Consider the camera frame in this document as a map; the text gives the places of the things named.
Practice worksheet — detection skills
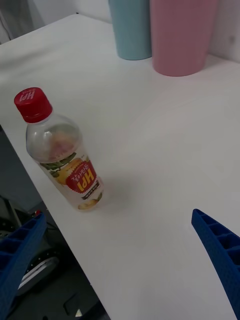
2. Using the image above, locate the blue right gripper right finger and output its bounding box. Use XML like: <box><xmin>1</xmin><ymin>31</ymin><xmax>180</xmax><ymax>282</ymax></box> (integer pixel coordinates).
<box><xmin>191</xmin><ymin>208</ymin><xmax>240</xmax><ymax>320</ymax></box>

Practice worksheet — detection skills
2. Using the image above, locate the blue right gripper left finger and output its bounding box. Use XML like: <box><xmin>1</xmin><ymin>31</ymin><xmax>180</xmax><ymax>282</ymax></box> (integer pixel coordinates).
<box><xmin>0</xmin><ymin>212</ymin><xmax>48</xmax><ymax>320</ymax></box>

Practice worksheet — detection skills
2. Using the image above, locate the clear bottle with red cap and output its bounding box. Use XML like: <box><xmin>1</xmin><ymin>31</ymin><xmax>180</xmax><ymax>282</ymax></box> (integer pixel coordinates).
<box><xmin>13</xmin><ymin>86</ymin><xmax>105</xmax><ymax>213</ymax></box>

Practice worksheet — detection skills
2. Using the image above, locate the pink plastic bin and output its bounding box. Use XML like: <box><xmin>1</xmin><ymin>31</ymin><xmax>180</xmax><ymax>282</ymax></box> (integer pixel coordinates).
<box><xmin>149</xmin><ymin>0</ymin><xmax>220</xmax><ymax>77</ymax></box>

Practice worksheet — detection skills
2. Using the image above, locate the pale blue plastic bin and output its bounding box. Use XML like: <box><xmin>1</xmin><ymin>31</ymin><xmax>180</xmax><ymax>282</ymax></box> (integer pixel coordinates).
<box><xmin>108</xmin><ymin>0</ymin><xmax>153</xmax><ymax>61</ymax></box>

